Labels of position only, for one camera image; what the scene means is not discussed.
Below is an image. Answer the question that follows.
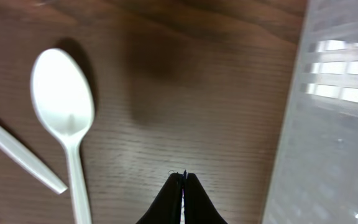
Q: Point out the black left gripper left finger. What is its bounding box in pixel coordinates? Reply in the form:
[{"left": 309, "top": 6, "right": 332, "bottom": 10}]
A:
[{"left": 137, "top": 173, "right": 183, "bottom": 224}]

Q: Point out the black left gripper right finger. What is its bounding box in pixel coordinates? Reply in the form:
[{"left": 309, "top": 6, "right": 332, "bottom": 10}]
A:
[{"left": 183, "top": 173, "right": 227, "bottom": 224}]

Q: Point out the clear perforated plastic basket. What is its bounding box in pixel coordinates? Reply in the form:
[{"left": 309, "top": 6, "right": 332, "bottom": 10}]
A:
[{"left": 262, "top": 0, "right": 358, "bottom": 223}]

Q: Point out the white plastic spoon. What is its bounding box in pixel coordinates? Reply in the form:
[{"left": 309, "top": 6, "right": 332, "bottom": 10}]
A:
[{"left": 30, "top": 48, "right": 95, "bottom": 224}]

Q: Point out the white plastic utensil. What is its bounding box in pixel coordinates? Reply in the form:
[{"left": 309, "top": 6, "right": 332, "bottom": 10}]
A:
[{"left": 0, "top": 126, "right": 68, "bottom": 194}]

